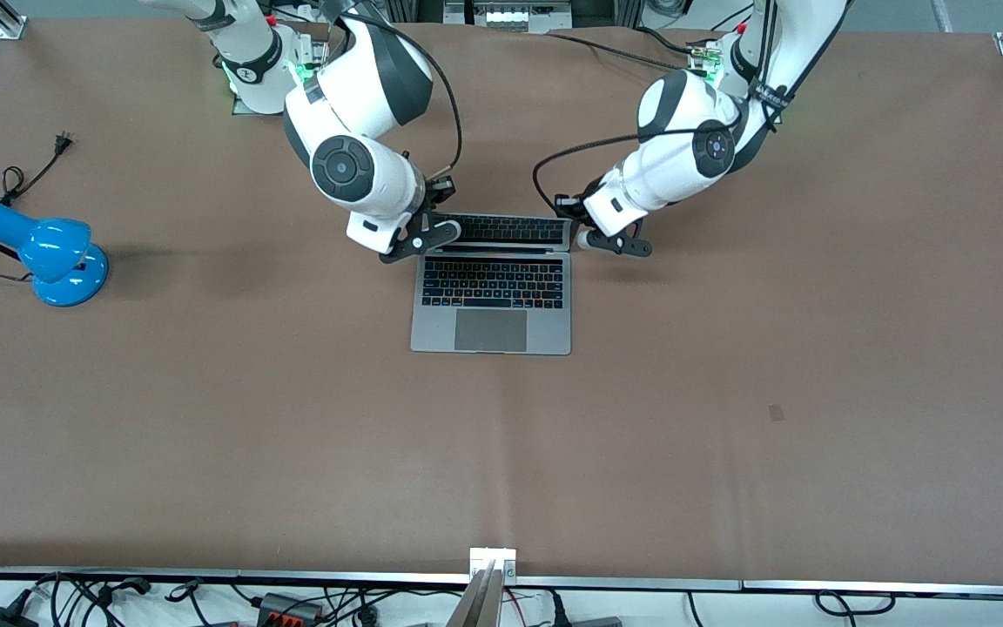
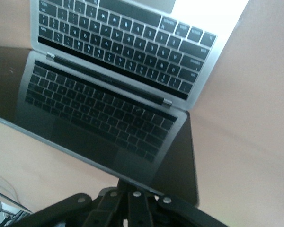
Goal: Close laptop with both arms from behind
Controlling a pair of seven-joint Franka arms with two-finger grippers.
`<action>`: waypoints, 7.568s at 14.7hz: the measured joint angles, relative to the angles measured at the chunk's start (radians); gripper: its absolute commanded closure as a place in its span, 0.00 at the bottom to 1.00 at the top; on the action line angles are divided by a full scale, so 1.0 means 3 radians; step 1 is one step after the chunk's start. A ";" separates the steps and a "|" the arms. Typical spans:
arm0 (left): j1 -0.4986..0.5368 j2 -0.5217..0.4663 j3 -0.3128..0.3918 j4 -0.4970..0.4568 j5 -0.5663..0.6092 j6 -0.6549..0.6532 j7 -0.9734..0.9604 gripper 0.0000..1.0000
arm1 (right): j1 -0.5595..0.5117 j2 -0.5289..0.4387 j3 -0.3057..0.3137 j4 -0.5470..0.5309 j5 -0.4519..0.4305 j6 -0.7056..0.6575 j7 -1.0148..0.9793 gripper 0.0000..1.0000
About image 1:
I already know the aluminium camera mount pole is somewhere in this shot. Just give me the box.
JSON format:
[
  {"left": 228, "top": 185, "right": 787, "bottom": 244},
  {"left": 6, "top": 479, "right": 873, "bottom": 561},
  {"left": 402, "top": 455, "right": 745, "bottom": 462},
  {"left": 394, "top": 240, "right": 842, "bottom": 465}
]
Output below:
[{"left": 445, "top": 547, "right": 520, "bottom": 627}]

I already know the white power strip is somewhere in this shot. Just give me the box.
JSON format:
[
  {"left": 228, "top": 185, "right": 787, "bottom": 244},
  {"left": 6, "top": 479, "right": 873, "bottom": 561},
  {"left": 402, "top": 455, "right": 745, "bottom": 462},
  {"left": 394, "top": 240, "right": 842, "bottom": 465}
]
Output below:
[{"left": 445, "top": 0, "right": 572, "bottom": 34}]

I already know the black cable on table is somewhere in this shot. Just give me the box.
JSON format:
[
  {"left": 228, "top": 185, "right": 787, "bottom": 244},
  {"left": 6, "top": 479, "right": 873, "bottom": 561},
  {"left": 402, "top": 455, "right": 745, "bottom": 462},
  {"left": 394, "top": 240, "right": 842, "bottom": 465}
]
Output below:
[{"left": 545, "top": 30, "right": 716, "bottom": 78}]

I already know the blue desk lamp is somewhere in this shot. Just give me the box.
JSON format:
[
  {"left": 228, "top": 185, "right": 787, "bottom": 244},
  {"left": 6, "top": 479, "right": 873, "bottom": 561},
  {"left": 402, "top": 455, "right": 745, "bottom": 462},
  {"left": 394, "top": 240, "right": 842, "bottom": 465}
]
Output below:
[{"left": 0, "top": 202, "right": 111, "bottom": 307}]

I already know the grey red connector box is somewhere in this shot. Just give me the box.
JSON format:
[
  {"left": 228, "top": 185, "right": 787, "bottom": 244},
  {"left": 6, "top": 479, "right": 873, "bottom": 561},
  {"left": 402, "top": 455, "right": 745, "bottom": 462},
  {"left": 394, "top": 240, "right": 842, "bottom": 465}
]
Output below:
[{"left": 258, "top": 592, "right": 325, "bottom": 624}]

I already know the black looped cable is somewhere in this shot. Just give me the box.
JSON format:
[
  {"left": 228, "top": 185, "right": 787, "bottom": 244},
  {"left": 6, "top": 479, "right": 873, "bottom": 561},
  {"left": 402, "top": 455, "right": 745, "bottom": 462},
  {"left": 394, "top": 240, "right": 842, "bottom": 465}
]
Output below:
[{"left": 815, "top": 590, "right": 896, "bottom": 617}]

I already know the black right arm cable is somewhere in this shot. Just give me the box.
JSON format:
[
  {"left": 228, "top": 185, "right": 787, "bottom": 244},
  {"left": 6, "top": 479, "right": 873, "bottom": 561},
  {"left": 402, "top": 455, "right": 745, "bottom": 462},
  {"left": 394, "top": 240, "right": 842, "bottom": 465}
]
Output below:
[{"left": 336, "top": 7, "right": 465, "bottom": 188}]

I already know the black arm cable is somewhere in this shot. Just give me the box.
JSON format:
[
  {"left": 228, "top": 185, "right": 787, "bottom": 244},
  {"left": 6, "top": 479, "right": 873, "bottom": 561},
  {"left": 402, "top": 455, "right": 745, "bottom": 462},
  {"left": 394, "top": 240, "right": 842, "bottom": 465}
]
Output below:
[
  {"left": 532, "top": 0, "right": 794, "bottom": 214},
  {"left": 336, "top": 7, "right": 465, "bottom": 188}
]

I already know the grey laptop with black keyboard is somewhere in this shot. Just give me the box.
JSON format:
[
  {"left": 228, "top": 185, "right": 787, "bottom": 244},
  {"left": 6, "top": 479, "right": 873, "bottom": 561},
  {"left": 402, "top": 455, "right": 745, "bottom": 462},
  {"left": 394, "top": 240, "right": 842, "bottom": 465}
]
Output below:
[{"left": 410, "top": 213, "right": 574, "bottom": 356}]

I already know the black lamp power cable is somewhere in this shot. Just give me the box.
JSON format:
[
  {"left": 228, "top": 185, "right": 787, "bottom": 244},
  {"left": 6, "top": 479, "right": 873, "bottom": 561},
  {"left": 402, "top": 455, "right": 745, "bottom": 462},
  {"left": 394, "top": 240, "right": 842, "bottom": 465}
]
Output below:
[{"left": 0, "top": 131, "right": 76, "bottom": 284}]

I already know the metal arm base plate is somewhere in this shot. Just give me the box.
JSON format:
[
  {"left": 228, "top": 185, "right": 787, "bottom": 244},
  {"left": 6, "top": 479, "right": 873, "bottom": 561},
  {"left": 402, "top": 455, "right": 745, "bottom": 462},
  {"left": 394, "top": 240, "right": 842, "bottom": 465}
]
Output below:
[
  {"left": 689, "top": 39, "right": 733, "bottom": 88},
  {"left": 232, "top": 39, "right": 329, "bottom": 117}
]

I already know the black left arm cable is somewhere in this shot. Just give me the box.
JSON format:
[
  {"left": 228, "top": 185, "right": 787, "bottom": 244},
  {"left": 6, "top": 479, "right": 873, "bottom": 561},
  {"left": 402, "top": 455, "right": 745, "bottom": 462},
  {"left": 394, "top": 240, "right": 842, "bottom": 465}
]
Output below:
[{"left": 532, "top": 0, "right": 794, "bottom": 214}]

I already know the brown table cover sheet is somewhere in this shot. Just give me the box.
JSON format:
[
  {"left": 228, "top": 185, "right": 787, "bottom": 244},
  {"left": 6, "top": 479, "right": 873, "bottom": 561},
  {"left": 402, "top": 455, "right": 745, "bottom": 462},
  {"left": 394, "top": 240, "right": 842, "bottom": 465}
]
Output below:
[{"left": 0, "top": 19, "right": 1003, "bottom": 577}]

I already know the black tangled cable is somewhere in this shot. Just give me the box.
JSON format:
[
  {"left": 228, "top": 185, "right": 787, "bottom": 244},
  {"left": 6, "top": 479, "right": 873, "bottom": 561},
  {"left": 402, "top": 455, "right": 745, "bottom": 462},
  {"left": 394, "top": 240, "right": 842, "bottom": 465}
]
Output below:
[{"left": 36, "top": 570, "right": 154, "bottom": 627}]

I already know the metal table edge rail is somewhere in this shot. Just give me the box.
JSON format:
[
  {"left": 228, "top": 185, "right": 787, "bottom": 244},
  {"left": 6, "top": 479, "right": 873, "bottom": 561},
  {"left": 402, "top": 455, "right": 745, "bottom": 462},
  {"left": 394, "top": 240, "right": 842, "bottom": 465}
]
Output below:
[{"left": 0, "top": 568, "right": 1003, "bottom": 600}]

